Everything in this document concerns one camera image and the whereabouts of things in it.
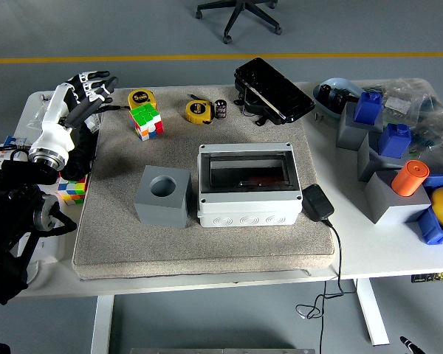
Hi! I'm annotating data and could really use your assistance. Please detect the clear plastic bags with hardware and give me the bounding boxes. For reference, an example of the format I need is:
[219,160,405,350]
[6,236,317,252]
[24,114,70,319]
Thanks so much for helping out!
[27,88,111,130]

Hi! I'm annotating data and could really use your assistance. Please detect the black strap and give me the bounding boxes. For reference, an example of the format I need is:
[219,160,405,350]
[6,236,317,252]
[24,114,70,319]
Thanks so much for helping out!
[95,105,131,114]

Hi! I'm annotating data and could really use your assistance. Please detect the white table leg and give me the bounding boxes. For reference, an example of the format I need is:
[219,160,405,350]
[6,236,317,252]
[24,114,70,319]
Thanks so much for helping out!
[91,294,115,354]
[354,278,391,347]

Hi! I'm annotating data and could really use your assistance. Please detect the black office chair base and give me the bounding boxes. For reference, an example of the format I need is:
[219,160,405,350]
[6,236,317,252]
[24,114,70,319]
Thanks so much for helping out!
[195,0,284,45]

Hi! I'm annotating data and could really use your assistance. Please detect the black power adapter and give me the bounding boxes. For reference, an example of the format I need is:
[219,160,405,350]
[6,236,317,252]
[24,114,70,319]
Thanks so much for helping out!
[301,183,335,223]

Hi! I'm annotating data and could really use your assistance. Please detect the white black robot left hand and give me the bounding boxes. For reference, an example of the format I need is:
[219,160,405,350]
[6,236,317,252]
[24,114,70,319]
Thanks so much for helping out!
[28,70,119,164]

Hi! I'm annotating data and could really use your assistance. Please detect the blue plastic bin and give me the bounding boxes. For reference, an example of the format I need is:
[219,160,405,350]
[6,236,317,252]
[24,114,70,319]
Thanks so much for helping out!
[405,173,443,246]

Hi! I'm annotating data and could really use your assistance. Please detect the white electrical junction box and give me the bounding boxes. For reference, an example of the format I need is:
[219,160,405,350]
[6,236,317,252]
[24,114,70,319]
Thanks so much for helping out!
[196,142,303,228]

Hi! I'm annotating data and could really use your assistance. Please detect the black table control panel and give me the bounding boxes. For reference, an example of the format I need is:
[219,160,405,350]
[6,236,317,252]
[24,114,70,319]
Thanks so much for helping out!
[411,271,443,284]

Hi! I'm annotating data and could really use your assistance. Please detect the black adapter cord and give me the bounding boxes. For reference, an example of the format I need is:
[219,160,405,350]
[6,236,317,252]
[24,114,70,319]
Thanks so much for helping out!
[295,217,355,354]

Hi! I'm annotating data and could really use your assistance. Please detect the black folded cloth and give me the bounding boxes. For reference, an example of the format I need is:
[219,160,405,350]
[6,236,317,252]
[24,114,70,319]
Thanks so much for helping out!
[58,110,99,181]

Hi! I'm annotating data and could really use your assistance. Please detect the black open tool case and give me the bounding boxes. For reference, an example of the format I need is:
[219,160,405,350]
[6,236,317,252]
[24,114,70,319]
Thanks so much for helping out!
[233,57,317,126]

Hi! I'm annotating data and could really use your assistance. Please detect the white blue circuit breaker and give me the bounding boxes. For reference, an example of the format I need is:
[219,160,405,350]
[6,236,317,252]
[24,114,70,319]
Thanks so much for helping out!
[0,134,33,170]

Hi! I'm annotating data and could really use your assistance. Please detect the smoky transparent hinged box lid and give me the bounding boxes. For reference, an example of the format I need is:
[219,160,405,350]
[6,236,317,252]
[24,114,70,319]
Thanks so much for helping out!
[202,150,297,193]

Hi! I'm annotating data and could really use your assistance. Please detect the white power strip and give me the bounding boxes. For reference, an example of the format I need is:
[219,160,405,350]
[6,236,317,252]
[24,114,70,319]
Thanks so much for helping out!
[20,206,69,265]

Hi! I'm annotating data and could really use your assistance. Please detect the blue bottle-shaped block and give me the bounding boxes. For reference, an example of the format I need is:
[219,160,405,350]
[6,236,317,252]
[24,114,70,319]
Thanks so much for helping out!
[353,91,384,125]
[377,123,413,158]

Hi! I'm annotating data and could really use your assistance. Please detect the yellow black tape measure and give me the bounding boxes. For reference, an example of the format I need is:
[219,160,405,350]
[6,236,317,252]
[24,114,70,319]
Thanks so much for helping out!
[128,88,159,111]
[185,94,216,125]

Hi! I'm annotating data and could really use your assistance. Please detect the light blue bowl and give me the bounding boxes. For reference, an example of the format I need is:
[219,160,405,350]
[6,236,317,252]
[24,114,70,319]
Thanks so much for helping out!
[312,77,366,121]

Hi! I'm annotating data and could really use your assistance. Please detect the grey block with round hole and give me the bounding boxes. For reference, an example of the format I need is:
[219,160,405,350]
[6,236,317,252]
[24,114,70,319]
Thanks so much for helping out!
[133,164,193,229]

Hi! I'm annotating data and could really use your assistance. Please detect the grey-brown mat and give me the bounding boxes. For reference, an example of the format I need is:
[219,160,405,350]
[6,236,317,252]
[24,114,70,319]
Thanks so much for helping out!
[72,85,336,281]

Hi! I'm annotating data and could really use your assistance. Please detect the clear bags of electronic parts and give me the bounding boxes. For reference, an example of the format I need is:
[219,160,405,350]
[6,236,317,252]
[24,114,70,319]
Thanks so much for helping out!
[361,77,443,163]

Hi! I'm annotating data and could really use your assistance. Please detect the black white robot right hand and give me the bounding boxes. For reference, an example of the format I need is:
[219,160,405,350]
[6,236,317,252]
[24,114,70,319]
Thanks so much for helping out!
[398,334,425,354]

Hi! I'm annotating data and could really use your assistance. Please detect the colourful puzzle cube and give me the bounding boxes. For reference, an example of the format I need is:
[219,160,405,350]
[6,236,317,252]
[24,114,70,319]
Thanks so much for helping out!
[128,103,165,142]
[56,175,89,207]

